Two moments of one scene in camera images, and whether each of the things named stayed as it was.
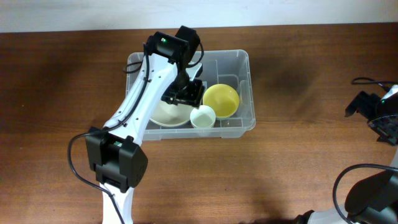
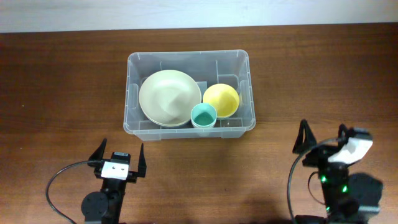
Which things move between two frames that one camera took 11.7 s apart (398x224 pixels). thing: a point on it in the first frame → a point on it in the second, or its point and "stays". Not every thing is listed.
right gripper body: x=383 y=115 → x=319 y=159
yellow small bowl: x=222 y=99 stays
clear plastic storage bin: x=229 y=67 stays
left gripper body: x=184 y=89 → x=132 y=176
